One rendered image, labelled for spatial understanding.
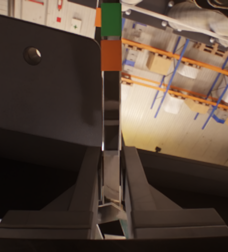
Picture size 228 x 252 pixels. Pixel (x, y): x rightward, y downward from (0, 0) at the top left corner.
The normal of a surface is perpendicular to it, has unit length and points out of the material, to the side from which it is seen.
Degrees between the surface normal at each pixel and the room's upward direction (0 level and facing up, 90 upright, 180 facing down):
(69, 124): 90
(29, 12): 90
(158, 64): 90
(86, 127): 90
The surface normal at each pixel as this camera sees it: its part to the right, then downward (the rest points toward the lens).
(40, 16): 0.01, 0.51
